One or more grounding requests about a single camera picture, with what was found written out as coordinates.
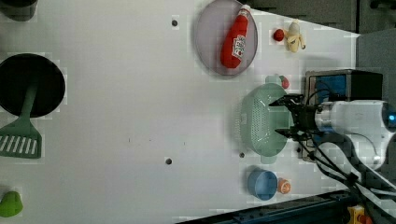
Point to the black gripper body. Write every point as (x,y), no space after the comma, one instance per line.
(303,118)

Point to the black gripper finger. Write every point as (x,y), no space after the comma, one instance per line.
(289,100)
(291,133)

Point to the green plastic strainer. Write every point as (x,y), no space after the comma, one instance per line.
(259,120)

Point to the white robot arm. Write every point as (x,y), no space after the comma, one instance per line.
(341,158)

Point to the red plush strawberry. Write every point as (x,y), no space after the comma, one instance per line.
(284,82)

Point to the silver toaster oven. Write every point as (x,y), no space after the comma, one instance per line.
(348,87)

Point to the orange slice toy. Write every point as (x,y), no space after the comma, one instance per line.
(283,186)

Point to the blue plastic cup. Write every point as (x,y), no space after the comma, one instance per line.
(262,184)

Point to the plush peeled banana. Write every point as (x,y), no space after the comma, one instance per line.
(294,38)

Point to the small red tomato toy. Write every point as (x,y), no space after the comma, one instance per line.
(278,35)

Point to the red plush ketchup bottle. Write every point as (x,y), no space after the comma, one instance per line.
(233,48)

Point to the yellow emergency stop box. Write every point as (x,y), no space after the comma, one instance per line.
(358,216)

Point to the grey round plate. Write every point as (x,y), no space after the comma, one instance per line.
(211,29)

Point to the green slotted spatula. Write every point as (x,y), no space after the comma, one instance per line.
(20,138)

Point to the black round pan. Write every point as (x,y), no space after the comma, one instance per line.
(19,72)

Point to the dark pot at corner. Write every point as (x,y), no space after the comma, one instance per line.
(18,10)

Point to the green plush pepper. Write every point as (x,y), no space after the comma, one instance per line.
(11,204)

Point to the blue metal frame rail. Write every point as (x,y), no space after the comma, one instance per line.
(326,208)

